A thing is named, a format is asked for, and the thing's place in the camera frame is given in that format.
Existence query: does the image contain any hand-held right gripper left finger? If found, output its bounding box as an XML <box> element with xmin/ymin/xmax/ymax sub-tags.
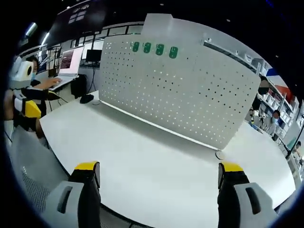
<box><xmin>45</xmin><ymin>161</ymin><xmax>102</xmax><ymax>228</ymax></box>

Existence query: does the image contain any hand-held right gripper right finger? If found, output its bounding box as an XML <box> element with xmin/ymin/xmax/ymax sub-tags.
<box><xmin>217</xmin><ymin>161</ymin><xmax>278</xmax><ymax>228</ymax></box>

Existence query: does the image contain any white perforated mounting plate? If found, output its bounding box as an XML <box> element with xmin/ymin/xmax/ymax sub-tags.
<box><xmin>98</xmin><ymin>35</ymin><xmax>262</xmax><ymax>152</ymax></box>

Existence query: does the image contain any large bright display screen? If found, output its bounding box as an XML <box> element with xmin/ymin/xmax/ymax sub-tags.
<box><xmin>58</xmin><ymin>46</ymin><xmax>85</xmax><ymax>76</ymax></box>

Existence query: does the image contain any grey mesh office chair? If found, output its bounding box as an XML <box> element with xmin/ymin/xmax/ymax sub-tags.
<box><xmin>8</xmin><ymin>127</ymin><xmax>72</xmax><ymax>214</ymax></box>

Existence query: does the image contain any black computer mouse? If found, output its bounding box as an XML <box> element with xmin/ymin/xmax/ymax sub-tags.
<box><xmin>79</xmin><ymin>94</ymin><xmax>95</xmax><ymax>105</ymax></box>

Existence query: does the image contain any white storage shelf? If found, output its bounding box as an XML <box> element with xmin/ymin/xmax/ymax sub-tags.
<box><xmin>260</xmin><ymin>78</ymin><xmax>301</xmax><ymax>133</ymax></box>

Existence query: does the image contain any red white blue banner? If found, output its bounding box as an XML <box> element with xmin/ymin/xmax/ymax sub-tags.
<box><xmin>268</xmin><ymin>67</ymin><xmax>296</xmax><ymax>100</ymax></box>

